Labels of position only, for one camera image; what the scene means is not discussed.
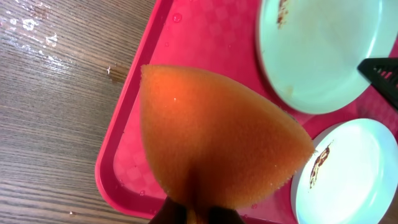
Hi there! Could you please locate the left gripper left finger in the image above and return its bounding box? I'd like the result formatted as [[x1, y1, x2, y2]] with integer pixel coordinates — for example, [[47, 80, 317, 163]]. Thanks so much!
[[148, 197, 187, 224]]

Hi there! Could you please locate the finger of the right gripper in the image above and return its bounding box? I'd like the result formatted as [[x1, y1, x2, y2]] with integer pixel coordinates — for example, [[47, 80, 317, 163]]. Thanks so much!
[[357, 57, 397, 109]]

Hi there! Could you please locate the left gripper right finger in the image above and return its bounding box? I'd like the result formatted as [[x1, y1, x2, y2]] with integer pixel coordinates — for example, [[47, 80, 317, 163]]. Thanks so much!
[[208, 207, 245, 224]]

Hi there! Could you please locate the orange sponge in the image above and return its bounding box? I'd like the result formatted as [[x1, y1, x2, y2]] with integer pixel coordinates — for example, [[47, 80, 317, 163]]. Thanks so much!
[[139, 65, 314, 208]]

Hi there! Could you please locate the light blue plate top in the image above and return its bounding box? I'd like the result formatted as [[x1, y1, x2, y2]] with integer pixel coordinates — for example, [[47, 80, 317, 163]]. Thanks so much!
[[257, 0, 397, 114]]

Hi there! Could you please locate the light blue plate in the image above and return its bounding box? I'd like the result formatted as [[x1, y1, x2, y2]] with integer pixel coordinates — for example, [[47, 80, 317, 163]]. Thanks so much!
[[257, 0, 397, 114], [290, 118, 397, 223]]

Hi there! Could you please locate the light blue plate right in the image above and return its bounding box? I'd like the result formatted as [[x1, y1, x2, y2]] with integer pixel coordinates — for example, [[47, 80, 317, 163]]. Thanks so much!
[[290, 118, 397, 223]]

